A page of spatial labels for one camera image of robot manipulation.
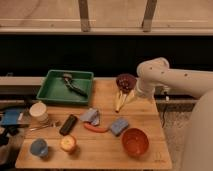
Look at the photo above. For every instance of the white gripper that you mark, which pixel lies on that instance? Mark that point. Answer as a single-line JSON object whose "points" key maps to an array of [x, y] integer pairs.
{"points": [[143, 89]]}

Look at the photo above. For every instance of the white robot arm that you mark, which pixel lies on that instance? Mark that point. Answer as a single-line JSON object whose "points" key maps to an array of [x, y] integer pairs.
{"points": [[198, 148]]}

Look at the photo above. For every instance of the blue sponge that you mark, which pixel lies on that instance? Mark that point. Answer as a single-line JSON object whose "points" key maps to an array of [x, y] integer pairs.
{"points": [[118, 126]]}

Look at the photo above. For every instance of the wooden board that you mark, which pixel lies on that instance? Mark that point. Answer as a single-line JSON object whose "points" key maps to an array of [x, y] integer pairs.
{"points": [[103, 150]]}

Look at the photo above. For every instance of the crumpled blue-grey cloth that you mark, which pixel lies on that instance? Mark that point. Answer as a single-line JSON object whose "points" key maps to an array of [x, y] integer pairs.
{"points": [[92, 116]]}

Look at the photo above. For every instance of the orange bowl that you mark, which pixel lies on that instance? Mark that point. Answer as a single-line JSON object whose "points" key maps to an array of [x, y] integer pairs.
{"points": [[135, 142]]}

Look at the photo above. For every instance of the dark tool in tray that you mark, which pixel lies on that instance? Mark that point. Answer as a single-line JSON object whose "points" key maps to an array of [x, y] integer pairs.
{"points": [[67, 78]]}

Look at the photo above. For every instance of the green plastic tray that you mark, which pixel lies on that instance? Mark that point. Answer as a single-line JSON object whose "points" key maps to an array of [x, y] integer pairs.
{"points": [[54, 91]]}

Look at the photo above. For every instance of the apple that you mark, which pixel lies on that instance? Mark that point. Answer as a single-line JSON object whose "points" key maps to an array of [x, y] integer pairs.
{"points": [[68, 143]]}

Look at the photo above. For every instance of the metal fork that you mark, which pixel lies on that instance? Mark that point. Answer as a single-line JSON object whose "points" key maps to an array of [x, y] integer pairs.
{"points": [[53, 124]]}

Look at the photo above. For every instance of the white cup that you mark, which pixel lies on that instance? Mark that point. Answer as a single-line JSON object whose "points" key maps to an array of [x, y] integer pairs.
{"points": [[39, 112]]}

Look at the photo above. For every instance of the blue cup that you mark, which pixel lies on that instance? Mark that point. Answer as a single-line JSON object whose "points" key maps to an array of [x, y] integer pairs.
{"points": [[39, 148]]}

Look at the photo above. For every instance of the blue box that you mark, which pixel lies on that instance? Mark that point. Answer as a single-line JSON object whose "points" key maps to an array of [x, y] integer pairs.
{"points": [[12, 116]]}

